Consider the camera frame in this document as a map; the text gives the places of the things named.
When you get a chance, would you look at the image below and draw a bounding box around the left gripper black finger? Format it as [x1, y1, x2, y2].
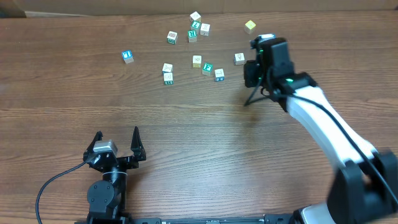
[83, 131, 103, 156]
[130, 126, 146, 161]

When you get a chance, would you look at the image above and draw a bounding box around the blue D letter block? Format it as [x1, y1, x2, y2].
[234, 53, 245, 65]

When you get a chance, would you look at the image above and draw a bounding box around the blue T letter block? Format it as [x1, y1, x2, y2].
[215, 68, 224, 82]

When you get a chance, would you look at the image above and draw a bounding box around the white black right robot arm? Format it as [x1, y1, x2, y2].
[244, 34, 397, 223]

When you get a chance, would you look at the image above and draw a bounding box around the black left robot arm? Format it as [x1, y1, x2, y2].
[83, 127, 146, 224]

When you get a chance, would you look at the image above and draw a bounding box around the yellow-top block far right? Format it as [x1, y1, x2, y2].
[244, 20, 256, 34]

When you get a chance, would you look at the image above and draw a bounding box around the green F letter block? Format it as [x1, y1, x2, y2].
[201, 63, 213, 76]

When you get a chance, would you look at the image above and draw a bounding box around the green R letter block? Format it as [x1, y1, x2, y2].
[163, 72, 174, 85]

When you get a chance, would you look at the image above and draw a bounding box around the yellow-sided wooden block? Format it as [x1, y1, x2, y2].
[192, 55, 202, 68]

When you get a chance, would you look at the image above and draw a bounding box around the blue-sided wooden block rear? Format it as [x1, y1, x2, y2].
[200, 23, 210, 36]

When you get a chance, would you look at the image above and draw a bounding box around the plain top wooden block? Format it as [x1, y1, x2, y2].
[162, 63, 174, 73]

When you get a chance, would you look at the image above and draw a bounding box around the plain wooden block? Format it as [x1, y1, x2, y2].
[162, 63, 174, 73]
[190, 11, 201, 22]

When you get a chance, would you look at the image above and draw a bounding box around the blue-top block far left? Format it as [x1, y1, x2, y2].
[122, 50, 134, 63]

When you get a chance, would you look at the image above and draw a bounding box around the green-top R block rear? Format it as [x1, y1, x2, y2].
[187, 30, 197, 43]

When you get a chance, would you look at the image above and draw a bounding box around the green L letter block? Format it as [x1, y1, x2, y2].
[190, 21, 201, 34]

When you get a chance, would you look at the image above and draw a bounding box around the rear plain wooden block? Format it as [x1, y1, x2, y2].
[190, 11, 201, 22]

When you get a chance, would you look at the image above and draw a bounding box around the green B letter block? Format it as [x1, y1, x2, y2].
[167, 31, 178, 45]

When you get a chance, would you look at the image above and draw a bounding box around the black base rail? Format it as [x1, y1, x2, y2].
[76, 214, 300, 224]

